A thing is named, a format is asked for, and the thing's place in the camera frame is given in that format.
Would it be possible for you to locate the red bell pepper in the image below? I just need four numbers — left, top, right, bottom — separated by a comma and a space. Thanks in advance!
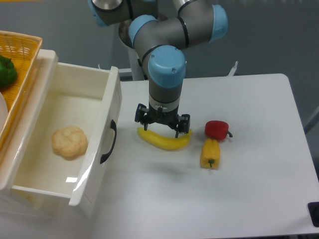
204, 120, 233, 140

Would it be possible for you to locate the yellow banana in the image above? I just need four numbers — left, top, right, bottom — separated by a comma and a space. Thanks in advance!
137, 127, 192, 151

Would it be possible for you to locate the green bell pepper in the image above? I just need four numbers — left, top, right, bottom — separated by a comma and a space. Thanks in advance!
0, 55, 17, 88

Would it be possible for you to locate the yellow woven basket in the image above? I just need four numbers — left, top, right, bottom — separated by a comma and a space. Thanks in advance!
0, 30, 42, 146

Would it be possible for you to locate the yellow bell pepper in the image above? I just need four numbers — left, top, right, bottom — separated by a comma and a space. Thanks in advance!
200, 138, 220, 169

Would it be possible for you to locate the black top drawer handle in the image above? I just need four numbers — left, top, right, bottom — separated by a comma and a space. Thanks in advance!
100, 119, 117, 164

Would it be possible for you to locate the black corner device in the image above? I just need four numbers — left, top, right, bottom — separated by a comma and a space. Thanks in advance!
308, 202, 319, 228

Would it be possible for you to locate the white drawer cabinet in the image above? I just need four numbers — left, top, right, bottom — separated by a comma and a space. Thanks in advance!
0, 49, 58, 218

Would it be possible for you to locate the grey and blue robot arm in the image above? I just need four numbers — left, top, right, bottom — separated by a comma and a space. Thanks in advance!
88, 0, 228, 134

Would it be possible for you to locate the bread roll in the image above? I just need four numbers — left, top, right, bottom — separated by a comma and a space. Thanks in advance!
51, 126, 88, 158

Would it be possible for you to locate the white plate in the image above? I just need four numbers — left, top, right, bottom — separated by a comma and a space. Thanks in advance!
0, 94, 8, 132

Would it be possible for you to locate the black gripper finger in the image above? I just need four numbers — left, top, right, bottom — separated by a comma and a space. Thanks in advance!
135, 104, 149, 131
168, 114, 190, 138

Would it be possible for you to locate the white top drawer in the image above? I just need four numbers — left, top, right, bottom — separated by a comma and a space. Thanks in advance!
8, 63, 122, 217

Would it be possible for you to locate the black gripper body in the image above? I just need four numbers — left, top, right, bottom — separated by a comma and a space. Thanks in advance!
148, 99, 179, 124

